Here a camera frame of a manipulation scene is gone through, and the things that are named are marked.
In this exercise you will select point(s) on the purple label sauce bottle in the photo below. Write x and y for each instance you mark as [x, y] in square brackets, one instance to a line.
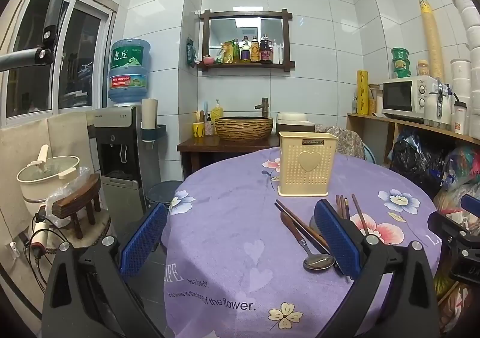
[245, 51]

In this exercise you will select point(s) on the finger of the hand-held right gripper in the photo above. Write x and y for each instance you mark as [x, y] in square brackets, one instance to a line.
[471, 206]
[455, 231]

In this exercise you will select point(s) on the pink small bowl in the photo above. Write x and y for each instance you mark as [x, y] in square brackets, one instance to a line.
[208, 60]

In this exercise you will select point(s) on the floral patterned cloth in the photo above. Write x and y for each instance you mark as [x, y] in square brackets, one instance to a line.
[348, 143]

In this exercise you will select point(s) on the light wooden shelf unit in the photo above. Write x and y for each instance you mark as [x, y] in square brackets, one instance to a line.
[369, 128]

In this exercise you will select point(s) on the white plastic bottle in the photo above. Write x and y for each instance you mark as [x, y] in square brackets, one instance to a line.
[276, 53]

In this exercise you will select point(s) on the yellow lidded jar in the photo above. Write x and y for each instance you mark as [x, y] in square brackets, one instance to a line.
[423, 68]

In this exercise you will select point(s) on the beige paper cup tube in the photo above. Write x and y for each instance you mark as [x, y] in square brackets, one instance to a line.
[149, 117]

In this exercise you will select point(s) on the white microwave oven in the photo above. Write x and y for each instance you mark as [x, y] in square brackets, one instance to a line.
[401, 96]

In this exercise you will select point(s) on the white handheld appliance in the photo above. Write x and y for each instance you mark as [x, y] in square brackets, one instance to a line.
[39, 235]

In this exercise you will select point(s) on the yellow seasoning pouch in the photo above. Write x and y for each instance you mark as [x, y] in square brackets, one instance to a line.
[227, 53]

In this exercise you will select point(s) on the wooden framed mirror shelf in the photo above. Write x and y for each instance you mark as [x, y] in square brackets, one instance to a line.
[245, 15]

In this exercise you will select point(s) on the cream electric cooking pot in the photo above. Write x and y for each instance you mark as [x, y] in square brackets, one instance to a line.
[45, 177]

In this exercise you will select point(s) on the blue water jug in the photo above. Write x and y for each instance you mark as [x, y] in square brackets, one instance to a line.
[129, 72]

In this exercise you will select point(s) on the blue grey cup holder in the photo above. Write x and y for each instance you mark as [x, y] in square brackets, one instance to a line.
[159, 132]

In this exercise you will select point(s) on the small floral pump bottle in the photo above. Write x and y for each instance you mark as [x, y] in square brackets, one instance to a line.
[209, 127]

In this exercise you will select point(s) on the glass storage jar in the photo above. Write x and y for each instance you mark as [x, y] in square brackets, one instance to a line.
[374, 100]

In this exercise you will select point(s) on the black plastic bag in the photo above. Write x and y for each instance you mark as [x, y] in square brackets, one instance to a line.
[416, 158]

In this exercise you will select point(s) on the stack of white foam bowls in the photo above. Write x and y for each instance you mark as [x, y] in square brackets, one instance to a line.
[465, 75]

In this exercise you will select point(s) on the dark wooden washstand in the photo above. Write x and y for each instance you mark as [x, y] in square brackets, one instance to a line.
[210, 145]

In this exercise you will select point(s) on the clear plastic bag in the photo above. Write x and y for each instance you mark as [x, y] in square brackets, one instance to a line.
[62, 193]

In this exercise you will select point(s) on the white thermos jug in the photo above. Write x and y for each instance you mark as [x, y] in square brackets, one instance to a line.
[437, 109]

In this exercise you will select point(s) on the yellow mug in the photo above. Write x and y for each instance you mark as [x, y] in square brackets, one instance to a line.
[198, 130]

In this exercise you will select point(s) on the purple floral tablecloth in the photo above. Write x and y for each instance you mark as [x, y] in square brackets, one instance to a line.
[225, 210]

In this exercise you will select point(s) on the dark soy sauce bottle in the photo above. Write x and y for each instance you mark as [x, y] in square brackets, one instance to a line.
[265, 51]

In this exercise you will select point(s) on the grey water dispenser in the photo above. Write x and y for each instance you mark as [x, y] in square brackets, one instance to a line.
[120, 150]

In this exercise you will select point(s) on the cream brown rice cooker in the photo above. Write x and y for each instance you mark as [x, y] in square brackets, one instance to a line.
[294, 122]

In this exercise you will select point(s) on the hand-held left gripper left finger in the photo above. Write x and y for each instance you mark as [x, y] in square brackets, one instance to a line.
[144, 240]

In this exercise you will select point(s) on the tall stack of paper cups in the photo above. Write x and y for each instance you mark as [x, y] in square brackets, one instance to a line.
[431, 38]

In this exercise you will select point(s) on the black chopstick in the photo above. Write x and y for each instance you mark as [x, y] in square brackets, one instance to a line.
[296, 223]

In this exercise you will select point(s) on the dark round stool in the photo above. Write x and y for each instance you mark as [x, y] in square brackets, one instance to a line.
[163, 192]

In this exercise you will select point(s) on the bronze bamboo style faucet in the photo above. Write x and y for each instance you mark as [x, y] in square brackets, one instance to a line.
[264, 107]

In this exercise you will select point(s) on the amber oil bottle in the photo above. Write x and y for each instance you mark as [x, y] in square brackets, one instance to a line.
[255, 51]

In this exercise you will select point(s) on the yellow wrapped roll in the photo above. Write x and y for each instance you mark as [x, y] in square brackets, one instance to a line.
[362, 92]

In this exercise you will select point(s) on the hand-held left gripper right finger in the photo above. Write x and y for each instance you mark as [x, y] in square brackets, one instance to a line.
[335, 237]

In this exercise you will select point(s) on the sliding glass window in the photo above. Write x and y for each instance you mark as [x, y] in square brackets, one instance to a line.
[37, 72]

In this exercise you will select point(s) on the green wipes packet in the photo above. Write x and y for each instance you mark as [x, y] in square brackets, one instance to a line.
[191, 51]

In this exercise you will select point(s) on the dark wooden stool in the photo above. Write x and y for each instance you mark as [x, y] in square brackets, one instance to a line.
[80, 195]

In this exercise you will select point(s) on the brown woven wash basin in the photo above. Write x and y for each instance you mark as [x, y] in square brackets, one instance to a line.
[243, 129]

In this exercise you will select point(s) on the green glass bottle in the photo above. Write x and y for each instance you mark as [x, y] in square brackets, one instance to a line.
[236, 51]

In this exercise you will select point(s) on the yellow soap pump bottle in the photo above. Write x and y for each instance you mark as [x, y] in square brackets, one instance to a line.
[217, 113]

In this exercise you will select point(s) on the white drink cup with straw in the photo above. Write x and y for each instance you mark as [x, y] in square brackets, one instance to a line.
[460, 119]

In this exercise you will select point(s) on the cream plastic utensil basket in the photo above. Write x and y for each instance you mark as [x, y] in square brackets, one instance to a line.
[292, 173]

